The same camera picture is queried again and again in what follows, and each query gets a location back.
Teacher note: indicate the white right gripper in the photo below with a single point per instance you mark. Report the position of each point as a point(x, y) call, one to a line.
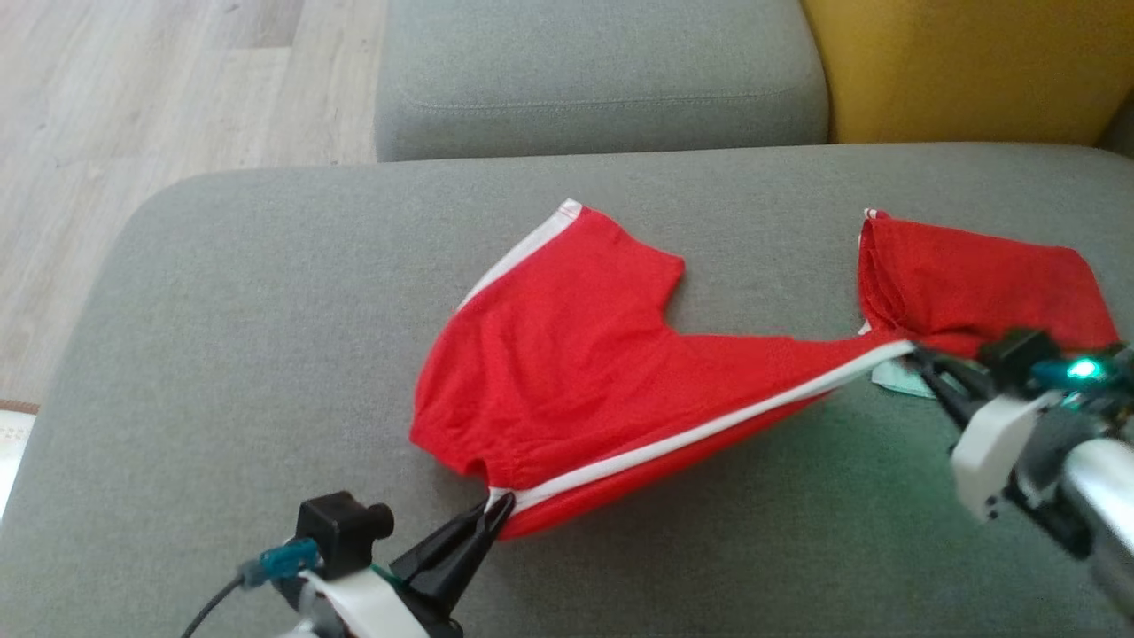
point(997, 452)

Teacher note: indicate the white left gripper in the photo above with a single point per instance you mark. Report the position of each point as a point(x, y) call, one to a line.
point(363, 611)

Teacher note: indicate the red shorts with white stripe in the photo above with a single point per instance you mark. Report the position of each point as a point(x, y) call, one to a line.
point(567, 354)

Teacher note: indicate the grey sofa backrest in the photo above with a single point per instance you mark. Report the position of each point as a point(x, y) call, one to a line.
point(1121, 133)

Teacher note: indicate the yellow sofa cushion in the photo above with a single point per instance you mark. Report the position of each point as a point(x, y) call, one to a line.
point(966, 62)

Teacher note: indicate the white rug with brown edge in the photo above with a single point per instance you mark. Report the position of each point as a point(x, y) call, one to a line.
point(13, 452)

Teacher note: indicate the grey sofa seat cushion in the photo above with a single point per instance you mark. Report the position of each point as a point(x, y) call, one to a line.
point(602, 71)

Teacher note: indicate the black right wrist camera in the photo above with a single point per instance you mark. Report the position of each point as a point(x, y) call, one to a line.
point(1019, 359)

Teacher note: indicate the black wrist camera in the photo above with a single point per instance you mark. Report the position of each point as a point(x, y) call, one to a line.
point(341, 532)
point(1019, 359)

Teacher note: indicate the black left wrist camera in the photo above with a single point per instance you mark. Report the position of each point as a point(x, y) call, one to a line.
point(341, 532)

